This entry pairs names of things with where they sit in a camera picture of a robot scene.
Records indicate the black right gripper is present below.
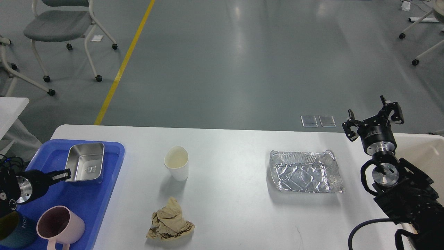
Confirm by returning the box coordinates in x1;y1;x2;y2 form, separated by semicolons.
342;95;404;156

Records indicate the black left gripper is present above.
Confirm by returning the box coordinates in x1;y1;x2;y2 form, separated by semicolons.
16;169;71;204

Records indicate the stainless steel box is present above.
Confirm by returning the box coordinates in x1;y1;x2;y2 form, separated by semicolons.
65;143;105;185

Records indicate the pink mug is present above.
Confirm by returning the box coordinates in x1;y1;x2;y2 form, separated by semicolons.
36;206;85;250

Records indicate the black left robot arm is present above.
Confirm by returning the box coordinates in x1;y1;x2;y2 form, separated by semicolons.
0;155;71;217

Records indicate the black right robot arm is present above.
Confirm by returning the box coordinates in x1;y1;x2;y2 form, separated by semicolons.
342;95;444;250

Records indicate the blue plastic tray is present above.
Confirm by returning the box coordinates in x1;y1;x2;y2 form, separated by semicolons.
17;139;125;250

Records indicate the clear floor plate right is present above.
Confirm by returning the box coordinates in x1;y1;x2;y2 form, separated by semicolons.
318;115;336;128

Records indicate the clear floor plate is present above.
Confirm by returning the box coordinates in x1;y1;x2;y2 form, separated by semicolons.
318;115;336;128
301;115;318;128

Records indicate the white plastic bin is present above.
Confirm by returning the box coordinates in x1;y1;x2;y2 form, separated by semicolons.
366;132;444;250

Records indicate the clear floor plate left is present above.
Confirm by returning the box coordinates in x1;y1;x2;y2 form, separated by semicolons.
301;115;318;128

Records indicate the blue and yellow cup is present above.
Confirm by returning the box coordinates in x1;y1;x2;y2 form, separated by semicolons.
0;211;38;249

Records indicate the aluminium foil tray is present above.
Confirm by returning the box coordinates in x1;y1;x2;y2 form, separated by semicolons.
269;149;345;193

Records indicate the white side table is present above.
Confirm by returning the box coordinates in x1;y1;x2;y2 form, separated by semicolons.
0;97;29;138

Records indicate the white paper cup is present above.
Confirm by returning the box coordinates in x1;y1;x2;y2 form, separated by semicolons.
164;146;189;182

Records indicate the crumpled brown paper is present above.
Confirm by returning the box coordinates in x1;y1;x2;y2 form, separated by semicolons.
146;197;195;241

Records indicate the white chair base right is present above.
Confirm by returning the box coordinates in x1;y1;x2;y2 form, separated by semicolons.
398;0;444;66

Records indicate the grey office chair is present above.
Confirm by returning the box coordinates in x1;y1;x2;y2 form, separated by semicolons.
23;0;118;83

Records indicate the white chair frame left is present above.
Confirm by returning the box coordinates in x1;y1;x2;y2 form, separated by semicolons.
0;36;56;98

